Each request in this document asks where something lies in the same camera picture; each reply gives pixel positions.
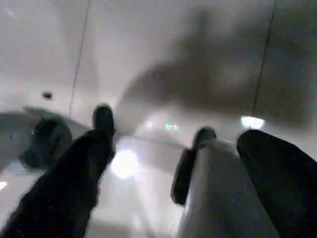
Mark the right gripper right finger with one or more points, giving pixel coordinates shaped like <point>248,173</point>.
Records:
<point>282,183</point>

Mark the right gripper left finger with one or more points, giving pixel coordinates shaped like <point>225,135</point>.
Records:
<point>54,193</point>

